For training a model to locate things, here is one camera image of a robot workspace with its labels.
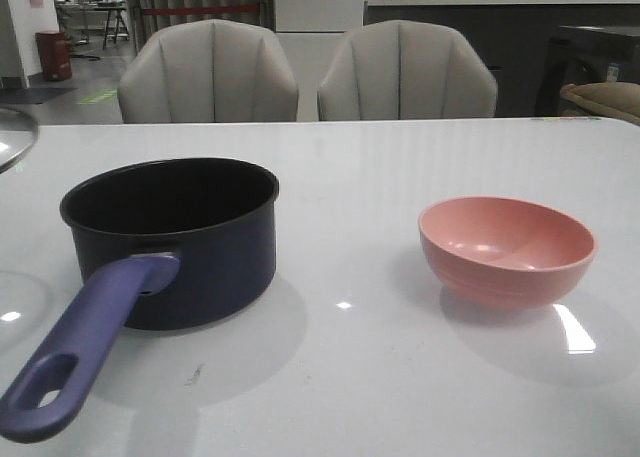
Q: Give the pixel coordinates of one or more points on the right beige chair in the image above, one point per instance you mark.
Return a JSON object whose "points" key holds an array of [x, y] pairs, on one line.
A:
{"points": [[405, 70]]}

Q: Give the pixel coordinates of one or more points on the red trash bin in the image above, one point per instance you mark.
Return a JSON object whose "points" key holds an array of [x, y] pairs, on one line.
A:
{"points": [[54, 55]]}

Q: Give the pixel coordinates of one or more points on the dark grey counter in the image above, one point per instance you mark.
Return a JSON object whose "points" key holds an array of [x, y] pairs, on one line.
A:
{"points": [[512, 38]]}

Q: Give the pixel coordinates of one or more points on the beige chair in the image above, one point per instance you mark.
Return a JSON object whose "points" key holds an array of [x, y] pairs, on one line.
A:
{"points": [[405, 70], [210, 71]]}

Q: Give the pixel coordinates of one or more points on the background desk with items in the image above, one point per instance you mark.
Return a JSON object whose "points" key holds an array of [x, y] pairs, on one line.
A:
{"points": [[80, 19]]}

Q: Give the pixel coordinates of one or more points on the left beige chair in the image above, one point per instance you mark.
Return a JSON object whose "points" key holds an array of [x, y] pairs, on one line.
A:
{"points": [[210, 71]]}

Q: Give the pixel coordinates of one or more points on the glass lid blue knob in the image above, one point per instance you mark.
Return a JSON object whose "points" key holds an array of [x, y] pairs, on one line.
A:
{"points": [[19, 134]]}

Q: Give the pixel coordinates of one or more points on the pink plastic bowl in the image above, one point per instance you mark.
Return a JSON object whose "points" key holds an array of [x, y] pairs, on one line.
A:
{"points": [[505, 253]]}

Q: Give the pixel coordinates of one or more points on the blue saucepan with handle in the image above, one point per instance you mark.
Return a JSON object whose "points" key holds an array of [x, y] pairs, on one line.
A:
{"points": [[161, 245]]}

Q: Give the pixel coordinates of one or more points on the red barrier belt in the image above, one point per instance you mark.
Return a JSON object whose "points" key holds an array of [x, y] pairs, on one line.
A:
{"points": [[207, 10]]}

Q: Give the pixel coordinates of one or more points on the tan cushion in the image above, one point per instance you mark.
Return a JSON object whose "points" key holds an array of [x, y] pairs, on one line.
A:
{"points": [[616, 100]]}

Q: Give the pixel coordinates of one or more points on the white cabinet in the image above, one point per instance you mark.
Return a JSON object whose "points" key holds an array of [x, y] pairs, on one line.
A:
{"points": [[309, 31]]}

